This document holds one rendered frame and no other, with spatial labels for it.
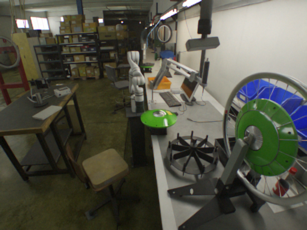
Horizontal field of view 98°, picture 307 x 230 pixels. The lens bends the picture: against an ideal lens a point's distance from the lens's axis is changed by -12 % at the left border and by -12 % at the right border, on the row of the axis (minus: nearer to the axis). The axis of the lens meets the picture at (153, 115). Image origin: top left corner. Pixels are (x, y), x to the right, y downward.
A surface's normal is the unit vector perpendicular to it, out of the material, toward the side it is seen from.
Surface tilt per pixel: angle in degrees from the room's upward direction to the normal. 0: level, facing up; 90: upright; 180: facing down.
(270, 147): 88
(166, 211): 0
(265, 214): 0
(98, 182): 0
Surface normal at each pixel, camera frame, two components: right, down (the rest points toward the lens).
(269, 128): -0.96, -0.02
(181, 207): 0.00, -0.87
